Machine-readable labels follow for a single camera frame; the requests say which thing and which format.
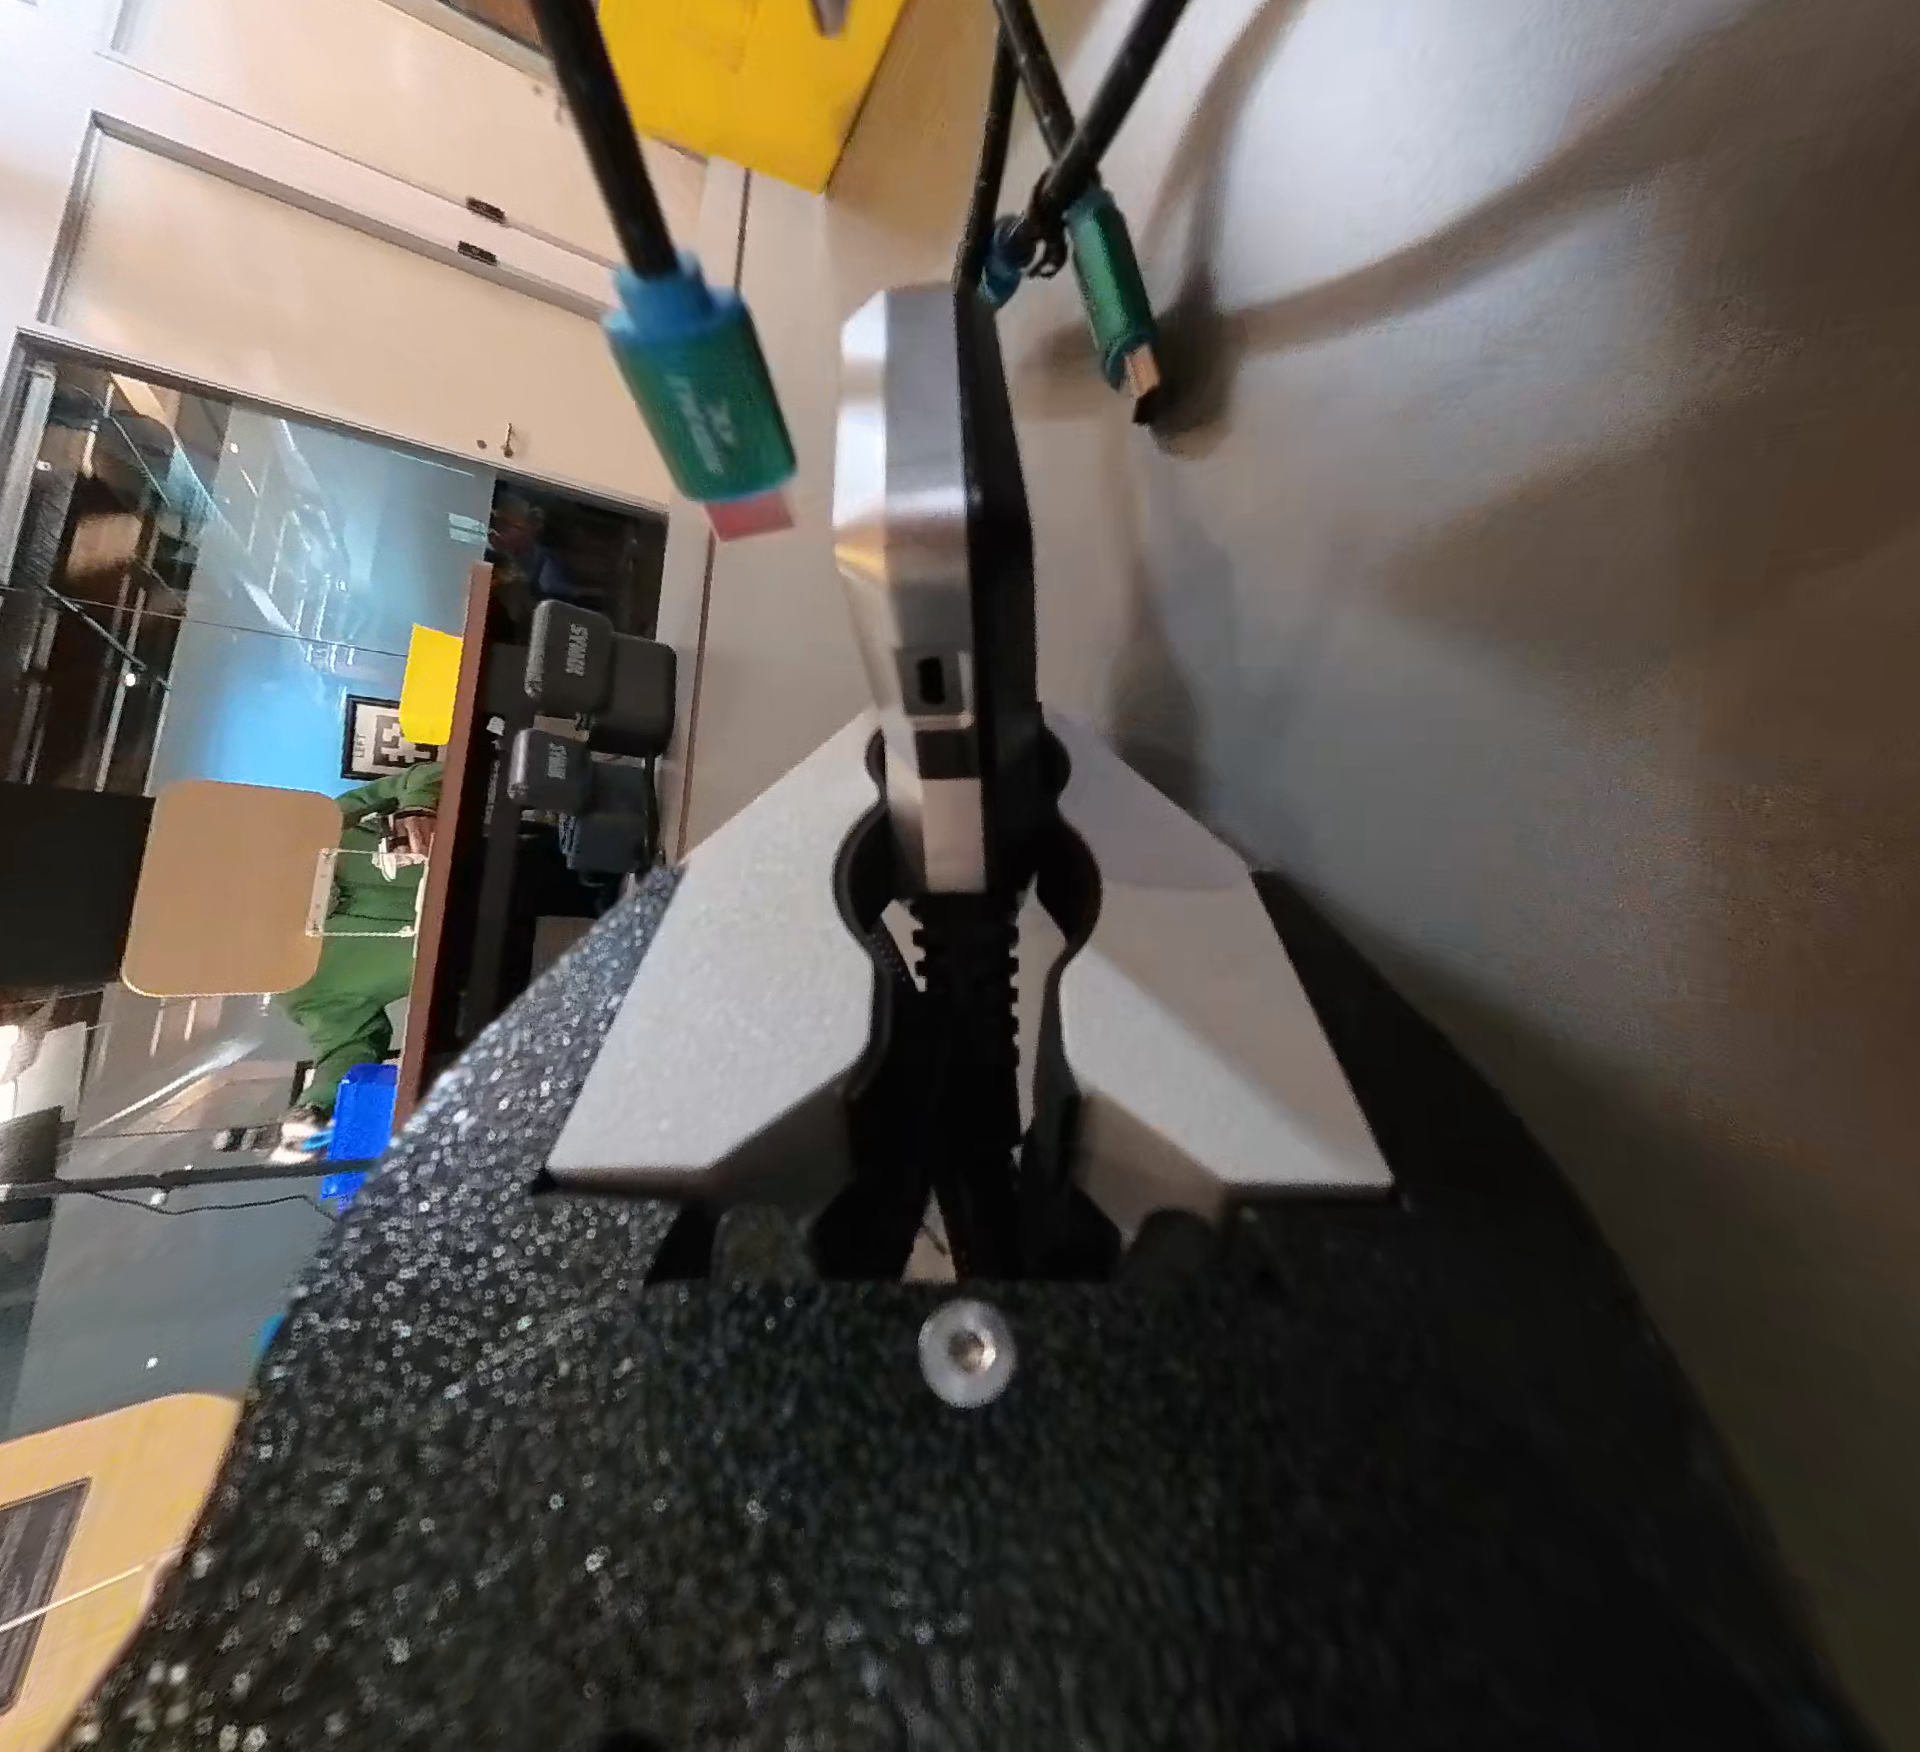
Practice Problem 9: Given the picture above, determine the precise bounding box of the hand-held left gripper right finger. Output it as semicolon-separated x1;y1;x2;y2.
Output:
1028;710;1398;1278

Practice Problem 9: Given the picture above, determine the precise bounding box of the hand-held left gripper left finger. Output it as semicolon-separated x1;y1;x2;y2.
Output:
544;714;907;1266

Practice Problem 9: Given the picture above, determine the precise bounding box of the yellow plastic bin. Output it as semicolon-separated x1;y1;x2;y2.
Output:
596;0;963;194
396;627;467;747

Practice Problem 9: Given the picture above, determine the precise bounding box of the black hdmi cable green plug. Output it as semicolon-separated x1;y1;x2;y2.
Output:
442;0;800;546

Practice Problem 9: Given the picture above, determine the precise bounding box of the silver and black adapter hub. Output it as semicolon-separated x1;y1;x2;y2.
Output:
832;283;1045;897

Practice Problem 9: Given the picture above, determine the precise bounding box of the black rounded case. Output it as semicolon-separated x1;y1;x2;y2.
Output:
506;725;604;809
524;600;682;753
561;808;663;885

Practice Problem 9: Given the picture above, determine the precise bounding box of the long wooden table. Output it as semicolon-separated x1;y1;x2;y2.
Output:
396;562;498;1127

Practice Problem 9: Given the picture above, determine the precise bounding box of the blue plastic bin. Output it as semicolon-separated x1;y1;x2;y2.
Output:
319;1064;406;1203

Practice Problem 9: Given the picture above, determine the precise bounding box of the white cabinet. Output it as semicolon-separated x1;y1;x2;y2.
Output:
45;0;753;333

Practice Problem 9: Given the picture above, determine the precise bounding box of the black light stand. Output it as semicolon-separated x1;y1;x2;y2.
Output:
0;1148;380;1202

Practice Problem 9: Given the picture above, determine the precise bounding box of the black cable blue collar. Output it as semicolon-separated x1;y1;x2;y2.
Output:
957;0;1075;311

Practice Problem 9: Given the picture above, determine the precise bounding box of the black cable small green plug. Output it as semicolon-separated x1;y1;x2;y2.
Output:
1035;0;1279;432

